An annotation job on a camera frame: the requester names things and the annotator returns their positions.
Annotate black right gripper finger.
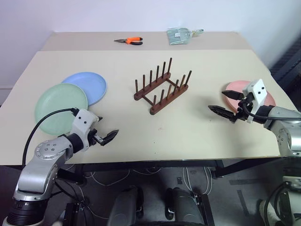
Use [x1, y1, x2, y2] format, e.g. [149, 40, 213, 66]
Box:
[207, 105, 237, 123]
[222, 89, 246, 101]

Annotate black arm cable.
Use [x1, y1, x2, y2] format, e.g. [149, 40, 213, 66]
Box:
[22, 107, 80, 167]
[237, 99, 269, 120]

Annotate dark rounded robot leg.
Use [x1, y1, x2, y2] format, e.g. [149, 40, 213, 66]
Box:
[106, 185, 144, 226]
[165, 187, 206, 226]

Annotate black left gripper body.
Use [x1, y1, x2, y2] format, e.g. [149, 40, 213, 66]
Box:
[86, 128, 104, 148]

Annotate white floor cable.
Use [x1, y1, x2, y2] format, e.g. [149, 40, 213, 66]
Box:
[90, 167, 163, 188]
[182, 166, 213, 196]

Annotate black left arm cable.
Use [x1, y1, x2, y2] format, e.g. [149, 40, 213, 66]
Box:
[22, 107, 80, 167]

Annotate green packaged pouch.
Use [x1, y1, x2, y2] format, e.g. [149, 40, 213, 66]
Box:
[166, 27, 192, 46]

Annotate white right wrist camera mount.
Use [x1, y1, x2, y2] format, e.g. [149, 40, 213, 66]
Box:
[242, 79, 269, 124]

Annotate white rounded device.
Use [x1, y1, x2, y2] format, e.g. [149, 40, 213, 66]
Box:
[258, 175, 301, 226]

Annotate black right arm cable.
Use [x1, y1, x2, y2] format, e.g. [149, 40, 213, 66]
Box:
[237, 99, 269, 120]

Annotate green plastic plate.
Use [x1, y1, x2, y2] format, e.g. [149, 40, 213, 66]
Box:
[34, 83, 89, 136]

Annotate blue plastic plate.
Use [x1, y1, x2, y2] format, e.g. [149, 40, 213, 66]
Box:
[61, 72, 108, 107]

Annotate black floor cable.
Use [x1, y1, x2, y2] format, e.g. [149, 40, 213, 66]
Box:
[53, 178, 91, 214]

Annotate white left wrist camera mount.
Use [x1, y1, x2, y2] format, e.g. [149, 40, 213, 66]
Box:
[70, 108, 100, 140]

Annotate red plastic plate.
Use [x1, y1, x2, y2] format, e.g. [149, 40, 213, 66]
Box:
[221, 80, 277, 113]

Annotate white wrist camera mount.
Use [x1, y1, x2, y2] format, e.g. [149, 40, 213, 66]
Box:
[70, 108, 100, 140]
[242, 79, 269, 124]

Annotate orange handled pliers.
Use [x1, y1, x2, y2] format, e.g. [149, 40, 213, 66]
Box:
[114, 36, 144, 46]

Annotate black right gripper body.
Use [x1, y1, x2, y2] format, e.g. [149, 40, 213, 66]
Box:
[234, 92, 256, 122]

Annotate wooden dish rack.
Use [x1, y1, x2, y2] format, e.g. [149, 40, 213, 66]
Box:
[134, 56, 190, 116]

